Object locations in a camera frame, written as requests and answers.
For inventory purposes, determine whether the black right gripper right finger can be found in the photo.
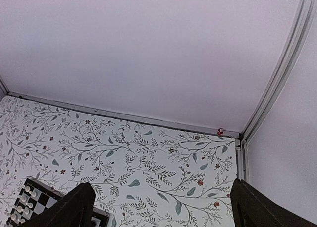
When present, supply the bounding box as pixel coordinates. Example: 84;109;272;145
230;179;316;227

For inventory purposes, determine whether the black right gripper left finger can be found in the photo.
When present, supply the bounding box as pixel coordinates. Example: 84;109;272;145
20;183;96;227

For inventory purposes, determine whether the black and white chess board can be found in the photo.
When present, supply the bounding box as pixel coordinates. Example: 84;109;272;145
6;177;111;227

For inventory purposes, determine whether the floral patterned table mat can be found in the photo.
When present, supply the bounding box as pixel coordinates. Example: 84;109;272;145
0;96;237;227

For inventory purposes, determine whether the small red die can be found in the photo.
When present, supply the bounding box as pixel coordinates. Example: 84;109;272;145
217;128;224;136

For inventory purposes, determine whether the back aluminium rail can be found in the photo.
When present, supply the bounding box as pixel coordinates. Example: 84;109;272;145
0;90;241;140

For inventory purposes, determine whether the right aluminium frame post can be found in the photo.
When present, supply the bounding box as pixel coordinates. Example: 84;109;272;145
236;0;317;182

